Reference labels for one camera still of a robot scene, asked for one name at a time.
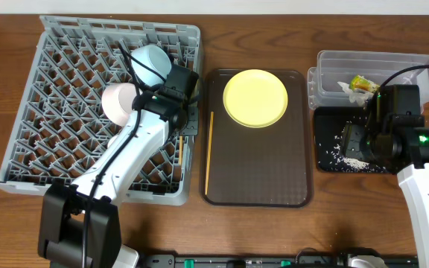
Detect clear plastic wrap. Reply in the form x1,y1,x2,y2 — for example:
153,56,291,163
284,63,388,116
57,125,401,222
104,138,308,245
337,82,373,106

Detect black rectangular waste tray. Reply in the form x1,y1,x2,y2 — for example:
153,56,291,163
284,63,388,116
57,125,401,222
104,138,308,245
313,106,398,174

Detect green orange snack wrapper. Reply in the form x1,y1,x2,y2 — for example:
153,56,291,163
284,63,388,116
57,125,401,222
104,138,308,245
349,75,380,93

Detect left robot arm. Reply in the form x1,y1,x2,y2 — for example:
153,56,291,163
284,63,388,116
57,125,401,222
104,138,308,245
37,65,199,267

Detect wooden chopstick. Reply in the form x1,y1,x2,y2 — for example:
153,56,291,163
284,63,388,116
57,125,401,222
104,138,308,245
204,111,214,196
179,135,183,166

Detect light blue bowl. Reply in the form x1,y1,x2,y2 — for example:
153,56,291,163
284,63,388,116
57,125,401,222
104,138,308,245
131,44,171,86

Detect clear plastic waste bin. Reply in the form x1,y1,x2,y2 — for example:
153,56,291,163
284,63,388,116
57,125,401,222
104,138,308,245
307,50,429,109

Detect dark brown serving tray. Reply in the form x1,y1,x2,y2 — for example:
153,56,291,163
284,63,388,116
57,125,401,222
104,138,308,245
202,69,313,208

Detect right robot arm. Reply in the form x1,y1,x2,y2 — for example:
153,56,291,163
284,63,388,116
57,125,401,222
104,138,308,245
340,85,429,267

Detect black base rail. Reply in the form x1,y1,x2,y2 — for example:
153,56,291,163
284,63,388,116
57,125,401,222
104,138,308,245
139,253,420,268

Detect white cup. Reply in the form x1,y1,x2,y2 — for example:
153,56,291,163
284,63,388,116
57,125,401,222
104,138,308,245
107,135,118,148

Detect yellow round plate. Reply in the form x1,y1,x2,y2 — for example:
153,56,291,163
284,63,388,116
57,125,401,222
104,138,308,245
223,69,288,128

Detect white pink-rimmed bowl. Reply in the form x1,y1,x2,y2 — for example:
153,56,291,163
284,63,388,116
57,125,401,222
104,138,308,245
101,83,140,127

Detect rice food scraps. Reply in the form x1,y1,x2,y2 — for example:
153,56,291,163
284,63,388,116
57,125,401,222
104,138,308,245
316,135,387,173

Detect grey plastic dishwasher rack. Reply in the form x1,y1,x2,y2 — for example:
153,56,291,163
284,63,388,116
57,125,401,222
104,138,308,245
0,16,203,196

